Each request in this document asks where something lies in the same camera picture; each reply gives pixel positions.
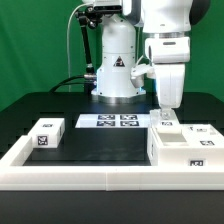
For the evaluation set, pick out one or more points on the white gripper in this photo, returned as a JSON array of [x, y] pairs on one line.
[[168, 57]]

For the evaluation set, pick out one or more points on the white cabinet door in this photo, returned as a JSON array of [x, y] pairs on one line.
[[202, 135], [169, 131]]

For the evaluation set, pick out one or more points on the white cabinet body box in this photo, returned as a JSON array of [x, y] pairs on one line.
[[165, 155]]

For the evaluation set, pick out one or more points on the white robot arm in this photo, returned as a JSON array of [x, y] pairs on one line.
[[144, 38]]

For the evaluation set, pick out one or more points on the white cabinet top block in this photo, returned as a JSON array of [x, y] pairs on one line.
[[47, 132]]

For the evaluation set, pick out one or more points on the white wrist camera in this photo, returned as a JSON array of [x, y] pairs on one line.
[[138, 73]]

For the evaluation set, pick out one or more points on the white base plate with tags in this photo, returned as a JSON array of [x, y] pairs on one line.
[[113, 121]]

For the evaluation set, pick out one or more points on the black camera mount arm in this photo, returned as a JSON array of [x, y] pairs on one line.
[[87, 36]]

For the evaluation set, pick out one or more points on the white U-shaped obstacle wall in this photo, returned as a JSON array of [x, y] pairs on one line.
[[16, 175]]

